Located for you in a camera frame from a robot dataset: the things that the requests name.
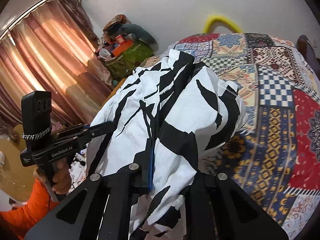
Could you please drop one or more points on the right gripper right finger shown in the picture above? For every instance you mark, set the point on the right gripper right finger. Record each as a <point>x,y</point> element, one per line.
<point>216,207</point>

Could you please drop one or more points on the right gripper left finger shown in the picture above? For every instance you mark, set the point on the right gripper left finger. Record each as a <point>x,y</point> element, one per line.
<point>100,207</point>

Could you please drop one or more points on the black and white patterned shirt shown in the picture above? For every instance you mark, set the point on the black and white patterned shirt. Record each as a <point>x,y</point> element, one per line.
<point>178,109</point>

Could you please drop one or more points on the orange sleeve forearm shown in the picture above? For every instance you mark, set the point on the orange sleeve forearm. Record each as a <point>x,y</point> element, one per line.
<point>16,223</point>

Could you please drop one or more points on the person's left hand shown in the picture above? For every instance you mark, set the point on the person's left hand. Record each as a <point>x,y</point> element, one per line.
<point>62,178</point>

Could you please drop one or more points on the wooden lap desk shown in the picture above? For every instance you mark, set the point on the wooden lap desk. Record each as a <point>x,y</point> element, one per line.
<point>16,181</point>

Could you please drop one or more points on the colourful patchwork bedspread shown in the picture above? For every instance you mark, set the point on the colourful patchwork bedspread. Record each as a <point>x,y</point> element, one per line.
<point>274,157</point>

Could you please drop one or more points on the pink orange curtain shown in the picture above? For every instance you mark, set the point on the pink orange curtain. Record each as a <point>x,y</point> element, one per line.
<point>53,49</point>

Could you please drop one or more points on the green patterned storage bag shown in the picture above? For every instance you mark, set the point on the green patterned storage bag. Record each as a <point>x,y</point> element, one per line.
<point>123,65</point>

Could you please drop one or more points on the orange box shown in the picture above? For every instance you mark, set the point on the orange box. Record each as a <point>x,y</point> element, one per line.
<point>122,47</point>

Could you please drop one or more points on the dark green stuffed cushion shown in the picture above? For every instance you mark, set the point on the dark green stuffed cushion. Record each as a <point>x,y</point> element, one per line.
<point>139,32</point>

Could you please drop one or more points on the yellow curved headboard tube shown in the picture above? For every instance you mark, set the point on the yellow curved headboard tube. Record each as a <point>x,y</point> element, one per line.
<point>219,20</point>

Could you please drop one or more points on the blue bag on chair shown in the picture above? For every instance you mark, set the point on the blue bag on chair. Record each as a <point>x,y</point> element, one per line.
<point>305,48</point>

